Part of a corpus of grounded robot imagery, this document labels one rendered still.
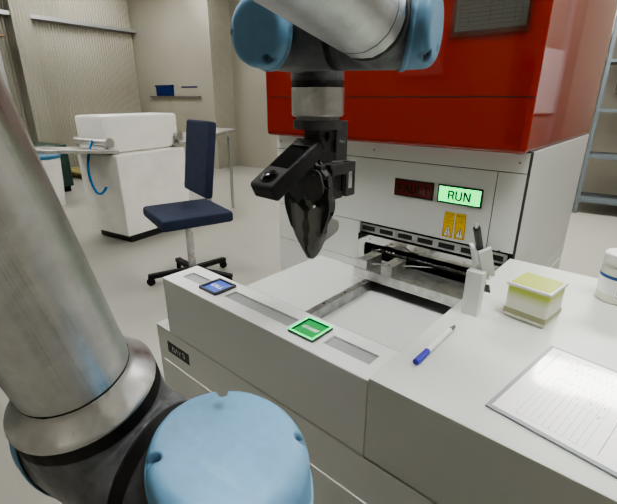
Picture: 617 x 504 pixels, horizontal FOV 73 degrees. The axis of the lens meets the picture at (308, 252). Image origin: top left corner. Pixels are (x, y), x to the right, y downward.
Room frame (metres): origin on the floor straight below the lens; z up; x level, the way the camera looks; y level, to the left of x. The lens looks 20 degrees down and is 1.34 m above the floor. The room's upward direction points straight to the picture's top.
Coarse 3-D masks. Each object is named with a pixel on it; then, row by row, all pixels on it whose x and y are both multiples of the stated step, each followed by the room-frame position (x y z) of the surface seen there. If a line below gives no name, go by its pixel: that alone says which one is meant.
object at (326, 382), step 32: (192, 288) 0.79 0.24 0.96; (192, 320) 0.78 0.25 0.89; (224, 320) 0.71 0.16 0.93; (256, 320) 0.66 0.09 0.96; (288, 320) 0.67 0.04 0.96; (320, 320) 0.66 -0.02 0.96; (224, 352) 0.71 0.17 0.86; (256, 352) 0.65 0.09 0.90; (288, 352) 0.59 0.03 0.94; (320, 352) 0.56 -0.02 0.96; (352, 352) 0.57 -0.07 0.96; (384, 352) 0.56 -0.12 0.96; (256, 384) 0.65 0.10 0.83; (288, 384) 0.59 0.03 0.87; (320, 384) 0.55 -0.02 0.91; (352, 384) 0.51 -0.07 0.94; (320, 416) 0.55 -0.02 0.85; (352, 416) 0.51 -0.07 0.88
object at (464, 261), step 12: (360, 240) 1.24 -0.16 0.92; (372, 240) 1.21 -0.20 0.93; (384, 240) 1.18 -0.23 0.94; (396, 240) 1.16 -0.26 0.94; (360, 252) 1.24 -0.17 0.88; (408, 252) 1.13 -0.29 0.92; (420, 252) 1.10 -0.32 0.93; (432, 252) 1.08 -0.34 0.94; (444, 252) 1.06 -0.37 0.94; (456, 264) 1.03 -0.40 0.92; (468, 264) 1.01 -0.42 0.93; (432, 276) 1.07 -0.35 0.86; (444, 276) 1.06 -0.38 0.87
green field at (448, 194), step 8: (440, 192) 1.09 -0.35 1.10; (448, 192) 1.07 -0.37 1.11; (456, 192) 1.06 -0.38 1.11; (464, 192) 1.04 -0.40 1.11; (472, 192) 1.03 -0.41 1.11; (480, 192) 1.02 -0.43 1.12; (440, 200) 1.08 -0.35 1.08; (448, 200) 1.07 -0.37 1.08; (456, 200) 1.06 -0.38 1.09; (464, 200) 1.04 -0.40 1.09; (472, 200) 1.03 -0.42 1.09
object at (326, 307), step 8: (368, 280) 1.08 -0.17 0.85; (352, 288) 1.03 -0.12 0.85; (360, 288) 1.04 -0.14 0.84; (368, 288) 1.07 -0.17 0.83; (336, 296) 0.98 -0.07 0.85; (344, 296) 0.99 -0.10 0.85; (352, 296) 1.01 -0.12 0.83; (320, 304) 0.93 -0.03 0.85; (328, 304) 0.93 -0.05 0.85; (336, 304) 0.96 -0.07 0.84; (344, 304) 0.99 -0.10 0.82; (312, 312) 0.89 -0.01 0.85; (320, 312) 0.91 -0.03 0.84; (328, 312) 0.94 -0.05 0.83
